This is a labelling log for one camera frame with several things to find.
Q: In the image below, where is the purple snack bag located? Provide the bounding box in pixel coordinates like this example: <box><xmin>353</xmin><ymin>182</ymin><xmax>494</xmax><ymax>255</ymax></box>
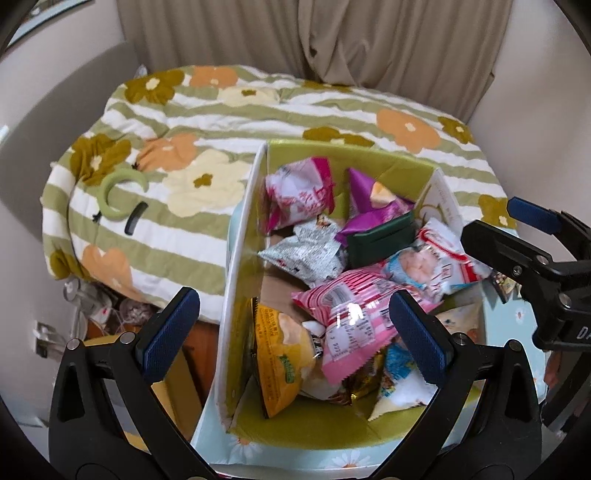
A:
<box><xmin>335</xmin><ymin>168</ymin><xmax>414</xmax><ymax>247</ymax></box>

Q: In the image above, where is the blue white snack bag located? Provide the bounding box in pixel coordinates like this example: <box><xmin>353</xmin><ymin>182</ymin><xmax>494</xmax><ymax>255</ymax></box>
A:
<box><xmin>369</xmin><ymin>339</ymin><xmax>438</xmax><ymax>421</ymax></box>

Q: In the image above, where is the pink striped snack bag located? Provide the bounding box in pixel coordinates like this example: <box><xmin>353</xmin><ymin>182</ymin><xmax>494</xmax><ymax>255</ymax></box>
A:
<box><xmin>291</xmin><ymin>268</ymin><xmax>439</xmax><ymax>384</ymax></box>

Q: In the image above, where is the yellow orange chip bag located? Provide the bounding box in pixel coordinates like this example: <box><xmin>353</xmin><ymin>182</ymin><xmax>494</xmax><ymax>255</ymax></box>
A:
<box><xmin>252</xmin><ymin>299</ymin><xmax>324</xmax><ymax>418</ymax></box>

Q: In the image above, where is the dark green cracker bag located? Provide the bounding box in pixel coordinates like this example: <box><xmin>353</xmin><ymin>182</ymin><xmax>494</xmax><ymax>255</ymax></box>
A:
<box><xmin>346</xmin><ymin>212</ymin><xmax>416</xmax><ymax>269</ymax></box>

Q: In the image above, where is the green striped floral blanket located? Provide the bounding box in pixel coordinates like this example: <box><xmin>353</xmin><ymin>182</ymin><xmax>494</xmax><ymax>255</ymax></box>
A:
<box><xmin>41</xmin><ymin>66</ymin><xmax>515</xmax><ymax>323</ymax></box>

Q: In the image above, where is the white red baby snack bag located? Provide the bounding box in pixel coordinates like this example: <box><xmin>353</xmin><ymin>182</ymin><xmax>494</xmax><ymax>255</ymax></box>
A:
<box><xmin>383</xmin><ymin>218</ymin><xmax>492</xmax><ymax>302</ymax></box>

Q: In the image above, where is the framed wall picture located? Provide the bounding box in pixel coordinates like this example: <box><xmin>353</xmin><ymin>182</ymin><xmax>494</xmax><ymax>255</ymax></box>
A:
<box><xmin>7</xmin><ymin>0</ymin><xmax>90</xmax><ymax>47</ymax></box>

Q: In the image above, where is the yellow-green cardboard box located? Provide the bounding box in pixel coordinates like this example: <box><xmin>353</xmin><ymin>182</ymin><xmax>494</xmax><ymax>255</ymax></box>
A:
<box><xmin>191</xmin><ymin>140</ymin><xmax>464</xmax><ymax>477</ymax></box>

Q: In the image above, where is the beige curtain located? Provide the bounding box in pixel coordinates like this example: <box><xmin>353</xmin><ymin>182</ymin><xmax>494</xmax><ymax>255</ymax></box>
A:
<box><xmin>117</xmin><ymin>0</ymin><xmax>512</xmax><ymax>121</ymax></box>

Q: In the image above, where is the silver foil snack bag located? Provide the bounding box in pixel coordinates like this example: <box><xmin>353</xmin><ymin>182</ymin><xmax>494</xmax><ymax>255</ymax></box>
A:
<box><xmin>259</xmin><ymin>217</ymin><xmax>346</xmax><ymax>288</ymax></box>

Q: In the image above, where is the pink white snack bag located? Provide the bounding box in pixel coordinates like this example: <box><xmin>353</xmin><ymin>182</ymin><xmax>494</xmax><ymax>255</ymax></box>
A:
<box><xmin>264</xmin><ymin>157</ymin><xmax>335</xmax><ymax>233</ymax></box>

